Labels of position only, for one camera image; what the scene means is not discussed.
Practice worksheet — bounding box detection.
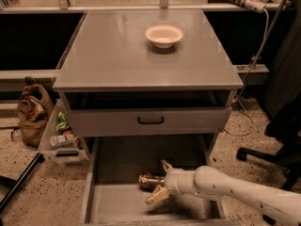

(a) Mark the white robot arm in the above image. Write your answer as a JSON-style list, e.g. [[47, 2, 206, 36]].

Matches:
[[145, 159, 301, 226]]

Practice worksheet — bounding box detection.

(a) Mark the white paper bowl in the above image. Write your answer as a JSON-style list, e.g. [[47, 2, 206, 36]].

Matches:
[[145, 24, 183, 49]]

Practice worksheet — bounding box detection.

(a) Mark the black drawer handle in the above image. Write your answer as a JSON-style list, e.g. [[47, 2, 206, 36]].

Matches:
[[137, 117, 165, 125]]

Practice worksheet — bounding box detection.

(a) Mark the black metal bar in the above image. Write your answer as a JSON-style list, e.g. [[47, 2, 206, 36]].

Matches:
[[0, 153, 44, 214]]

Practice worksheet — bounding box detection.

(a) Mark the grey cable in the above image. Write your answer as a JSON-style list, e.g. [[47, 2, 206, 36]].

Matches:
[[223, 8, 271, 137]]

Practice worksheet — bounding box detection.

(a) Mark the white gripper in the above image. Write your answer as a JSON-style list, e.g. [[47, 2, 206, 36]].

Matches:
[[145, 159, 197, 204]]

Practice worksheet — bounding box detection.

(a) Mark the white can in bin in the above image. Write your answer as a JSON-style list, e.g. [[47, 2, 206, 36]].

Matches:
[[49, 134, 75, 148]]

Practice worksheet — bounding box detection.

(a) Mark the green snack packet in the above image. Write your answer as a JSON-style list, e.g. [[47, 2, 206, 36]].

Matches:
[[55, 111, 70, 132]]

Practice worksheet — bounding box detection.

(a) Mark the open grey middle drawer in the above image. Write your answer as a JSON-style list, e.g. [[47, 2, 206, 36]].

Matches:
[[80, 135, 240, 226]]

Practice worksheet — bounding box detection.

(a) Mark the clear plastic storage bin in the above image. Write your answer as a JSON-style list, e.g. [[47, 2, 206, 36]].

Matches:
[[39, 100, 89, 165]]

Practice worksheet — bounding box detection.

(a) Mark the grey top drawer front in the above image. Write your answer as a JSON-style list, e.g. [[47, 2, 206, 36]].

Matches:
[[67, 106, 231, 137]]

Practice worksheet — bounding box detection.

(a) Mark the black office chair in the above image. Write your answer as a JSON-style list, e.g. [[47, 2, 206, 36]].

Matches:
[[236, 95, 301, 191]]

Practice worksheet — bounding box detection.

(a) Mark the crushed orange soda can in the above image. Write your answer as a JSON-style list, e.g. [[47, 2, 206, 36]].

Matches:
[[138, 173, 165, 190]]

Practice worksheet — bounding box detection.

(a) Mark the grey drawer cabinet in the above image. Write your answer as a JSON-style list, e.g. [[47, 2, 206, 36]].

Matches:
[[52, 8, 245, 226]]

